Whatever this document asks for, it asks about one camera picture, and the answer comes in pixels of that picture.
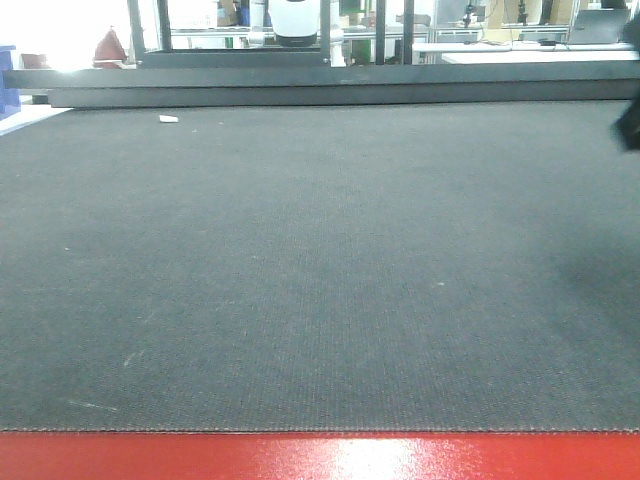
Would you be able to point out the white background table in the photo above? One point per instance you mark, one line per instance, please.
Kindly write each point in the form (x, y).
(525, 52)

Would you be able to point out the dark grey woven mat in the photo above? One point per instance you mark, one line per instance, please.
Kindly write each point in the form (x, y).
(441, 267)

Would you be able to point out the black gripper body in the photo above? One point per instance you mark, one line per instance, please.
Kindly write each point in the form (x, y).
(626, 127)

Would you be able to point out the black metal frame rail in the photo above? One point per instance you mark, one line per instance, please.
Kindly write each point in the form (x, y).
(327, 86)

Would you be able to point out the dark red bag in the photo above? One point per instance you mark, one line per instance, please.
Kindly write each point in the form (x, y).
(109, 52)

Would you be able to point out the blue plastic bin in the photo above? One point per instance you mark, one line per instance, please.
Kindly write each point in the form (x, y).
(10, 103)

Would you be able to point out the grey laptop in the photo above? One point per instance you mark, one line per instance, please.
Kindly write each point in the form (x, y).
(599, 26)

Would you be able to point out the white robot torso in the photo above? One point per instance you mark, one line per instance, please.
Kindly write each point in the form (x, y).
(295, 23)

